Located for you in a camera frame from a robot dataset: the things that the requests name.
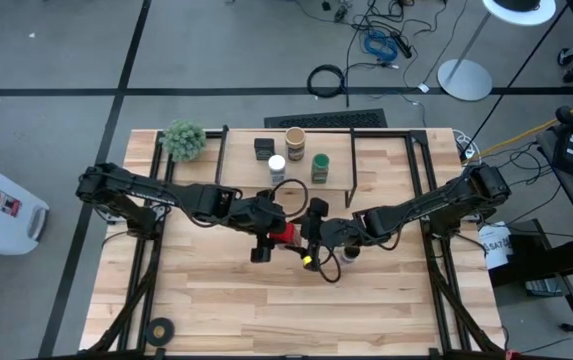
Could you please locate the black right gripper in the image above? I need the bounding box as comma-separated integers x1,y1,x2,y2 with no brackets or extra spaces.
290,197,367,272

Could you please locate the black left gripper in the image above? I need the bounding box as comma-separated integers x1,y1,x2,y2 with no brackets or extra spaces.
238,188,293,265

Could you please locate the red lid paprika tin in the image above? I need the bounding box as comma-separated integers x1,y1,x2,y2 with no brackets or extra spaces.
269,222,302,249

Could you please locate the black lid purple label bottle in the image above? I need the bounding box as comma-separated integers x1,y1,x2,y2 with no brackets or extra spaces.
340,244,362,265

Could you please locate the white lid seasoning jar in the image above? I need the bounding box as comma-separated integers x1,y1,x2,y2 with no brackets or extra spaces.
267,154,287,186

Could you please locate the green lid spice jar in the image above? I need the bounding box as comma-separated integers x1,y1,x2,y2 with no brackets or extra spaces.
310,153,331,185

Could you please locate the black square spice tin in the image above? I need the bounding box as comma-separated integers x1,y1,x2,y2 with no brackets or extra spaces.
254,137,276,161

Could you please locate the tan lid brown jar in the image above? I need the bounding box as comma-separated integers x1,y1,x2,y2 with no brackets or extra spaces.
284,126,308,162

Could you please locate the wooden shelf with black legs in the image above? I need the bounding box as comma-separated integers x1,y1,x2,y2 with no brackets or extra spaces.
215,124,360,209

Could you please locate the black keyboard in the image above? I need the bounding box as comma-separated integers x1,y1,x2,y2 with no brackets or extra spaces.
264,108,389,129

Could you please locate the artificial green plant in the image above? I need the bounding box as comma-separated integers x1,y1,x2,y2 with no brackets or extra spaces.
159,118,207,163

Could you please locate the black tape roll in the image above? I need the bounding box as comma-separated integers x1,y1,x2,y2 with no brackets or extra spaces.
145,317,176,347

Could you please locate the white outlet strip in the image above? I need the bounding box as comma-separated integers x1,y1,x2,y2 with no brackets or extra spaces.
453,129,478,162

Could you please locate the white labelled bucket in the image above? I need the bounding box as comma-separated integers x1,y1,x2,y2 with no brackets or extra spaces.
477,221,515,271

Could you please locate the black power strip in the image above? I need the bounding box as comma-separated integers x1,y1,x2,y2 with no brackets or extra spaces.
389,30,414,60

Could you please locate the floor lamp with grey base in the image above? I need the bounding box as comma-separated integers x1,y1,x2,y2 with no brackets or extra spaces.
437,0,558,103

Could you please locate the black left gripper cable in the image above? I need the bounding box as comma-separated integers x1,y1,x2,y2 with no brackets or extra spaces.
269,178,310,217

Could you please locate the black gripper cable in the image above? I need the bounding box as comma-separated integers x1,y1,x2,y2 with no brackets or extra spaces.
315,247,343,284
269,178,310,217

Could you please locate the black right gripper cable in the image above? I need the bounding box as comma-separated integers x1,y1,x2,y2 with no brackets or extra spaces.
315,247,343,284

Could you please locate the black metal table frame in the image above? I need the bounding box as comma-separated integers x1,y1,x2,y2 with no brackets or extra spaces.
80,127,510,360

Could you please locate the black coiled cable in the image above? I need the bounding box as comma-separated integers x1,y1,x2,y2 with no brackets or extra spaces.
306,63,347,99

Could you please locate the blue coiled cable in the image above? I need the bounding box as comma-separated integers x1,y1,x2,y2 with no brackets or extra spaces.
363,29,400,64

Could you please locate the yellow cable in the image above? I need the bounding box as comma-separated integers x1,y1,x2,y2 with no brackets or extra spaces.
465,94,573,162

